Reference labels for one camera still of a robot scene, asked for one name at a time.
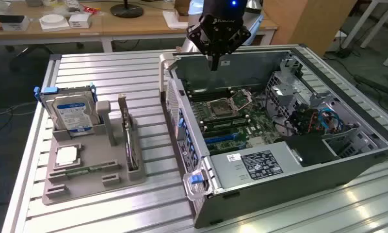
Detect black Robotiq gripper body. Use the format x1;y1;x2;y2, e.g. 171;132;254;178
199;0;247;56

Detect black graphics card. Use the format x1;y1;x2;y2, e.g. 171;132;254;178
118;93;140;170

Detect white paper stack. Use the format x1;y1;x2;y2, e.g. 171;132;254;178
163;10;191;30

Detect brown cardboard box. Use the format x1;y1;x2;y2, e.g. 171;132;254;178
174;0;193;17

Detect black round lamp base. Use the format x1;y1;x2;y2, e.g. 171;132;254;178
110;0;146;19

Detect perforated metal drive cage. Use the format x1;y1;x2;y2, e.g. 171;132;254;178
265;58;311;127

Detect wooden cabinet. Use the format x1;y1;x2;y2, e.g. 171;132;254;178
271;0;359;58

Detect metal socket cover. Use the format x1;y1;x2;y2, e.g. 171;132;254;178
229;87;258;113

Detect white floor device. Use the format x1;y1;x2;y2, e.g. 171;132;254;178
333;30;349;53

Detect CPU socket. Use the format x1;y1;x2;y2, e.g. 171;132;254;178
207;98;237;118

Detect black power adapter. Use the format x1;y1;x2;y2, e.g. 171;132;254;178
337;48;354;59

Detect installed green RAM stick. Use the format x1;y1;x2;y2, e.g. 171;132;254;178
201;116;250;128

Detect small white labelled box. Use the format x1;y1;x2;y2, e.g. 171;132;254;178
67;13;94;29

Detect green motherboard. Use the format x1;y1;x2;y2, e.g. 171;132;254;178
181;81;287;156

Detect white round container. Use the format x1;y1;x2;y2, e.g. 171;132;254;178
39;14;71;32

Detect black floor stand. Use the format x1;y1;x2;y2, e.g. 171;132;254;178
353;72;388;99

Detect long wooden desk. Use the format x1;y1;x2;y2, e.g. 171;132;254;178
0;0;279;53

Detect hard disk in blue caddy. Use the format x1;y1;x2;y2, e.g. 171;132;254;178
34;82;100;139

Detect black plastic shroud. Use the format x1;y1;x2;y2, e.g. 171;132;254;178
283;134;341;168

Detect grey power supply unit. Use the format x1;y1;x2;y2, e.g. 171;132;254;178
210;141;305;190

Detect black chair base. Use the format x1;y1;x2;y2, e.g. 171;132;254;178
6;42;86;72

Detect metal disk bay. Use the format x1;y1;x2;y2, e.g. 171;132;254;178
322;126;379;160

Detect white box with black top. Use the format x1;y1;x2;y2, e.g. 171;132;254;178
0;15;31;32

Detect grey plastic parts rack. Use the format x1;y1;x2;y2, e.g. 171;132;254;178
42;100;150;206

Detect blue case release tab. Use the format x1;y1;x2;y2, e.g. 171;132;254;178
187;169;205;187

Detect silver CPU chip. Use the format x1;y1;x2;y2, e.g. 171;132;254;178
56;147;80;167

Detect loose green RAM stick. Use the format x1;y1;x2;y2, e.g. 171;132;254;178
64;162;110;177

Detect dark grey open PC case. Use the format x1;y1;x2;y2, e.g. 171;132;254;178
158;46;388;229

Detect white table frame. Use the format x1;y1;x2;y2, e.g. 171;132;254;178
342;0;388;66

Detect black power wire bundle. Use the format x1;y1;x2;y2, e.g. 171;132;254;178
290;110;314;135

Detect red wire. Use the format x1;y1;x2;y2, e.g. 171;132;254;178
307;109;322;133

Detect blue data wire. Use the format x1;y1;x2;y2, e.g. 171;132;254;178
319;106;345;134

